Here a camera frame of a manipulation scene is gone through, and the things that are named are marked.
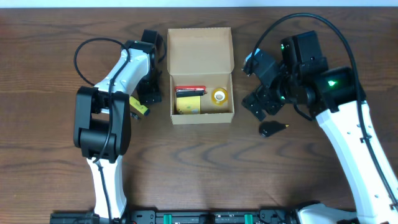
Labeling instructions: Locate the yellow sticky note pad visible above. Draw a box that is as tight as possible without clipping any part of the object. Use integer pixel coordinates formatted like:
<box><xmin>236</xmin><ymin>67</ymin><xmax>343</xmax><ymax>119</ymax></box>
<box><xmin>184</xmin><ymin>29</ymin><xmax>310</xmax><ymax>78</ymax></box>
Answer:
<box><xmin>176</xmin><ymin>96</ymin><xmax>201</xmax><ymax>114</ymax></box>

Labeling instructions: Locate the clear tape roll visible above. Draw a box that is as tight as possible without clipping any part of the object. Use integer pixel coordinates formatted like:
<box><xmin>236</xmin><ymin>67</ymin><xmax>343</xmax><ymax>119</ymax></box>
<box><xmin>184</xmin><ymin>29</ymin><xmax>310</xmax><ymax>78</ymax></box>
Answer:
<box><xmin>211</xmin><ymin>88</ymin><xmax>228</xmax><ymax>106</ymax></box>

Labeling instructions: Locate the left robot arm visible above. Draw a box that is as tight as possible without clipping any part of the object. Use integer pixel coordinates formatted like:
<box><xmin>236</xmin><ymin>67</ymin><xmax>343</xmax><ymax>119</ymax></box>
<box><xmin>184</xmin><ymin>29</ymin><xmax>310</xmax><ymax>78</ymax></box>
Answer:
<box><xmin>63</xmin><ymin>30</ymin><xmax>167</xmax><ymax>223</ymax></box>

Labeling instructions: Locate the black correction tape dispenser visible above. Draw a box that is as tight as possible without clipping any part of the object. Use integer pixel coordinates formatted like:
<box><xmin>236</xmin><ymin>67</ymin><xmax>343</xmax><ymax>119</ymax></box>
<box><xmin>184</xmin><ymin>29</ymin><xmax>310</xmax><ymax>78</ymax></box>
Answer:
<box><xmin>259</xmin><ymin>121</ymin><xmax>289</xmax><ymax>138</ymax></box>

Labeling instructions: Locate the red black stapler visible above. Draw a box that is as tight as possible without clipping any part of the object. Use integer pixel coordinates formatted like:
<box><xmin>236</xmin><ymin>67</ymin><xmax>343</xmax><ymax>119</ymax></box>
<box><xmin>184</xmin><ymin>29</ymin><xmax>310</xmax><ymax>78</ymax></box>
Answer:
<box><xmin>175</xmin><ymin>86</ymin><xmax>206</xmax><ymax>98</ymax></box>

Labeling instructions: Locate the open cardboard box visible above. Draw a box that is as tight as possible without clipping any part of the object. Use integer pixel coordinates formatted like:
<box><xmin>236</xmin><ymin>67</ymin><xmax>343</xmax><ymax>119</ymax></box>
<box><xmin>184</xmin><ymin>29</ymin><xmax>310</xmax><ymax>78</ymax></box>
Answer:
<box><xmin>167</xmin><ymin>27</ymin><xmax>234</xmax><ymax>125</ymax></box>

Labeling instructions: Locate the yellow highlighter marker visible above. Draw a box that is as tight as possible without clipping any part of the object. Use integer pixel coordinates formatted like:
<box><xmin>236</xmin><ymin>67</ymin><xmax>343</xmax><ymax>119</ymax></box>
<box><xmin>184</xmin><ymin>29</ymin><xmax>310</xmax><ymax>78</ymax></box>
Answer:
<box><xmin>129</xmin><ymin>96</ymin><xmax>150</xmax><ymax>116</ymax></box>

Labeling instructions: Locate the black ballpoint pen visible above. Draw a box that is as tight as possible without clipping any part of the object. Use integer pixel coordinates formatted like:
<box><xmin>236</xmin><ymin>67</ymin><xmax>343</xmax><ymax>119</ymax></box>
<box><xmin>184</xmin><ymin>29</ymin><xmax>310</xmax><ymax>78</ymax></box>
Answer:
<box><xmin>130</xmin><ymin>111</ymin><xmax>141</xmax><ymax>120</ymax></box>

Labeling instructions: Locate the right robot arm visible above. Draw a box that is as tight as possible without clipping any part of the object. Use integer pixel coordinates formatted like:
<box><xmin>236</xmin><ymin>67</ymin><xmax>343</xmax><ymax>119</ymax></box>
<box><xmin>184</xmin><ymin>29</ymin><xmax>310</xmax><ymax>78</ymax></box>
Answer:
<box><xmin>243</xmin><ymin>31</ymin><xmax>397</xmax><ymax>223</ymax></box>

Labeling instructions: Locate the black aluminium mounting rail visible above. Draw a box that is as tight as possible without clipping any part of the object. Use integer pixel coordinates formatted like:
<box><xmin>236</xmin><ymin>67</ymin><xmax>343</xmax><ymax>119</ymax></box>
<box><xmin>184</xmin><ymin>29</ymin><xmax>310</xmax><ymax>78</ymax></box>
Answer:
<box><xmin>49</xmin><ymin>210</ymin><xmax>364</xmax><ymax>224</ymax></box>

